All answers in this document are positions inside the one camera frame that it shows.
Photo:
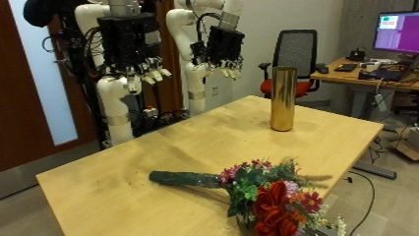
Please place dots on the artificial flower bouquet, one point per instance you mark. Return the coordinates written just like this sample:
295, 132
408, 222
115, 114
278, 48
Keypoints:
266, 196

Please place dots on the gold cylinder vase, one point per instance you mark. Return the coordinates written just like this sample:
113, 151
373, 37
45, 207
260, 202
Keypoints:
283, 98

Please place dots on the black robot mounting stand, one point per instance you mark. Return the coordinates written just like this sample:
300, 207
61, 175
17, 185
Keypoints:
86, 65

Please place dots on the black mesh red seat chair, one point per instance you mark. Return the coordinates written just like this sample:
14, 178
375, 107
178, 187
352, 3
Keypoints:
296, 49

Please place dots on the red emergency stop button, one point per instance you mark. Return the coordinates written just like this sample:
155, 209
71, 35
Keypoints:
150, 111

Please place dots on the black cloth bundle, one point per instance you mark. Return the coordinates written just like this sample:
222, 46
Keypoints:
38, 13

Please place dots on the black computer mouse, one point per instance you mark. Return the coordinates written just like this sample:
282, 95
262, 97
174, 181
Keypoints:
322, 70

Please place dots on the wooden office desk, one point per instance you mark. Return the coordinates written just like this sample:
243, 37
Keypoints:
340, 78

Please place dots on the black keyboard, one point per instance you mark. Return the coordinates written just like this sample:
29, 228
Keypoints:
346, 68

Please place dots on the brown door with frosted glass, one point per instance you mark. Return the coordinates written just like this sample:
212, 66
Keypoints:
21, 98

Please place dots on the black desk phone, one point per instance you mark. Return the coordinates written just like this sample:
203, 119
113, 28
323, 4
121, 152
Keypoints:
356, 55

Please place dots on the white power adapter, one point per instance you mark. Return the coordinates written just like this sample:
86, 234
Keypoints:
380, 102

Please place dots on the computer monitor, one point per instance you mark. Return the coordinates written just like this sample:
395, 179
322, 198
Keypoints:
399, 32

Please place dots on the grey table foot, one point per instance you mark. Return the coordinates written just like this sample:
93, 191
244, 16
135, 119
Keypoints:
375, 170

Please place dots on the cardboard box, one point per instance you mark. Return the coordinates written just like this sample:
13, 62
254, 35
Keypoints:
405, 147

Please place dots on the white wall outlet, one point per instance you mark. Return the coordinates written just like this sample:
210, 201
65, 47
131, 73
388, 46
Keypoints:
214, 90

